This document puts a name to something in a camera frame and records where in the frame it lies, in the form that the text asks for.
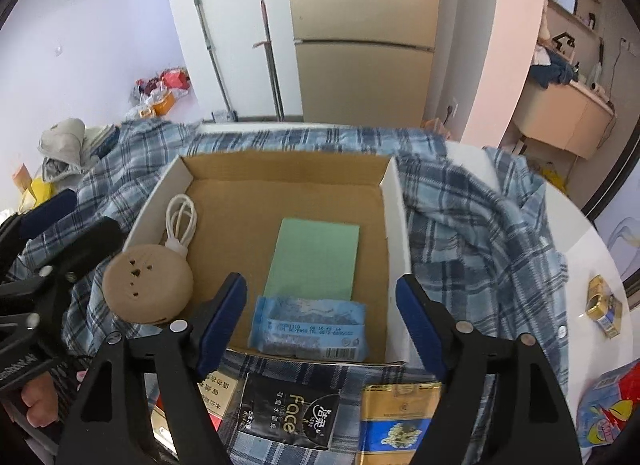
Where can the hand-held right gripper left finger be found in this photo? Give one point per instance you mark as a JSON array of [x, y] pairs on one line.
[[220, 325]]

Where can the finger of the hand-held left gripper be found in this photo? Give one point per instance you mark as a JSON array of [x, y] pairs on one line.
[[50, 210], [95, 242]]

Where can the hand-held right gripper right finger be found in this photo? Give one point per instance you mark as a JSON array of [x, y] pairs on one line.
[[422, 325]]

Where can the round beige device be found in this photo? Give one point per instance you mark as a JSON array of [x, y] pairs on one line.
[[145, 285]]

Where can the red yellow medicine box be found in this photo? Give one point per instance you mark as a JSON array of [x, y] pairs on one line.
[[217, 392]]

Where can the gold blue cigarette box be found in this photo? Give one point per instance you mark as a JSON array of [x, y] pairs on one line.
[[395, 425]]

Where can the black tissue pack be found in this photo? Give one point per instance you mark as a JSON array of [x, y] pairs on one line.
[[287, 410]]

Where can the green notepad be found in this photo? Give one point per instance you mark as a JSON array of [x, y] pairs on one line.
[[315, 260]]

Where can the cardboard box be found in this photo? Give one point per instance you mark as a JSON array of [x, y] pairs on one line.
[[300, 195]]

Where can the person's left hand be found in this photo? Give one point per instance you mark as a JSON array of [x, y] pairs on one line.
[[42, 397]]

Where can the yellow cartoon bag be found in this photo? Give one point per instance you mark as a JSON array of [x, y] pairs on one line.
[[40, 190]]

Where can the white plastic bag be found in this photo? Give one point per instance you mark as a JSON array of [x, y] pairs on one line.
[[62, 142]]

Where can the stack of books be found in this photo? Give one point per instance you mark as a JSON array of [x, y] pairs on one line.
[[102, 140]]

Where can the blue plaid blanket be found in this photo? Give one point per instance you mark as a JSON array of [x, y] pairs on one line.
[[475, 225]]

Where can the pile of red bags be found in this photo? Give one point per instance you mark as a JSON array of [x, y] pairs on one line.
[[162, 87]]

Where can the small gold box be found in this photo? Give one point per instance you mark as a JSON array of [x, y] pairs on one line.
[[605, 307]]

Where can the yellow plastic bag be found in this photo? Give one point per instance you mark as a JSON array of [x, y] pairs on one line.
[[552, 176]]

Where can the red soda bottle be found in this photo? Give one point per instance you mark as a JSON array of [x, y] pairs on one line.
[[607, 410]]

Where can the wooden vanity cabinet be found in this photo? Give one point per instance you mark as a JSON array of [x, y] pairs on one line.
[[565, 120]]

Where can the blue clothes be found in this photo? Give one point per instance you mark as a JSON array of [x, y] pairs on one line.
[[552, 70]]

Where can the black faucet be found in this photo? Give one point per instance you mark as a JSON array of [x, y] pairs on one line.
[[564, 40]]

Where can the black hair tool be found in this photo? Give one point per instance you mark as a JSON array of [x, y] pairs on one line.
[[600, 52]]

